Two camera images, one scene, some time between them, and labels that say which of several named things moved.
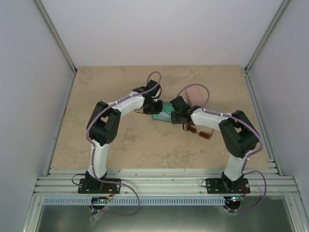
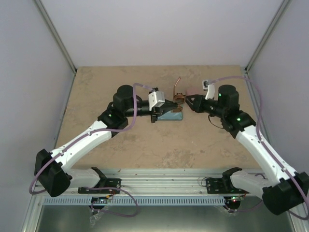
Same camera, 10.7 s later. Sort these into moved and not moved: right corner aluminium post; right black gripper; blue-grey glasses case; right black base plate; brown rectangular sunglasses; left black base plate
Moved: right black gripper; brown rectangular sunglasses
Not moved: right black base plate; right corner aluminium post; left black base plate; blue-grey glasses case
